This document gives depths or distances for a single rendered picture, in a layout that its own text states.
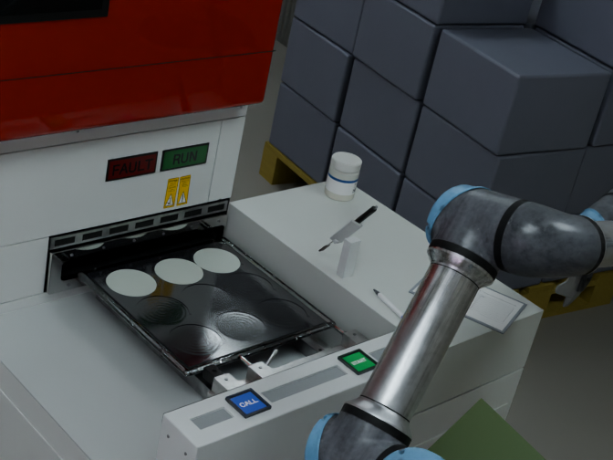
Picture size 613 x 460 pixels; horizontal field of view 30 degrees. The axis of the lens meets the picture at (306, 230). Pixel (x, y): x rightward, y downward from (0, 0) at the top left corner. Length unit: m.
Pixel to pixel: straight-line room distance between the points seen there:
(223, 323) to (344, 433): 0.56
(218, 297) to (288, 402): 0.41
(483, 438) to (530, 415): 1.95
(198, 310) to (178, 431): 0.45
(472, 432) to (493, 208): 0.38
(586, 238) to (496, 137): 1.98
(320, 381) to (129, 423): 0.34
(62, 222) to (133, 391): 0.37
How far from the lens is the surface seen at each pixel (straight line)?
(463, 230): 1.75
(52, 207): 2.21
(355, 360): 2.06
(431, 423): 2.29
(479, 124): 3.78
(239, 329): 2.18
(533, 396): 3.91
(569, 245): 1.73
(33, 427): 2.11
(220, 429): 1.83
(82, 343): 2.22
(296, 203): 2.54
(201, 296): 2.26
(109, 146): 2.22
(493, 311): 2.32
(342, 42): 4.37
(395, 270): 2.37
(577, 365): 4.17
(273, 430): 1.90
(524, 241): 1.71
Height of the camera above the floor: 2.10
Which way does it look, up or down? 28 degrees down
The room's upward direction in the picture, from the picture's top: 13 degrees clockwise
